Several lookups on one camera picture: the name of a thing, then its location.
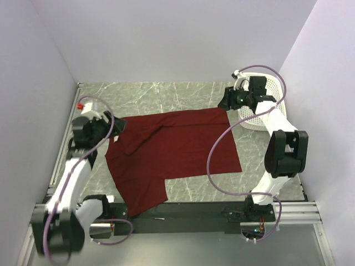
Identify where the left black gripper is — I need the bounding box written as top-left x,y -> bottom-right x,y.
90,110 -> 127,145

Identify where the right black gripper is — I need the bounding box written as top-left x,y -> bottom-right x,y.
217,85 -> 252,111

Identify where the dark red t-shirt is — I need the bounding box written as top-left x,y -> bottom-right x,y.
105,108 -> 242,216

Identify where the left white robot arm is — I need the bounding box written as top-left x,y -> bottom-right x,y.
31,111 -> 127,257

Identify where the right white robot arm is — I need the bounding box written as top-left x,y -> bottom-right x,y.
218,74 -> 308,221

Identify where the white perforated plastic basket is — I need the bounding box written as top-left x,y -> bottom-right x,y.
235,72 -> 287,131

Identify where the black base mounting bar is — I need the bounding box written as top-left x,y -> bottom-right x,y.
77,201 -> 275,239

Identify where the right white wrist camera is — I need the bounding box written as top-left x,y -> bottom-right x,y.
231,70 -> 247,90

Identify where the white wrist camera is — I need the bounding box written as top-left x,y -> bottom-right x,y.
76,101 -> 101,120
231,70 -> 247,90

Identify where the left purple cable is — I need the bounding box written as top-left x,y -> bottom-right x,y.
43,95 -> 134,264

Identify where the purple cable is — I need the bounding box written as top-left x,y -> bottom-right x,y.
206,65 -> 288,244
43,95 -> 134,264

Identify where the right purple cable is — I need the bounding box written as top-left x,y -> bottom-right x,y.
206,65 -> 288,244

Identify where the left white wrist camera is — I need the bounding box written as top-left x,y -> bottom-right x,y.
76,101 -> 101,120

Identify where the aluminium frame rail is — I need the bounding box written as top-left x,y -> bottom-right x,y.
31,90 -> 321,232

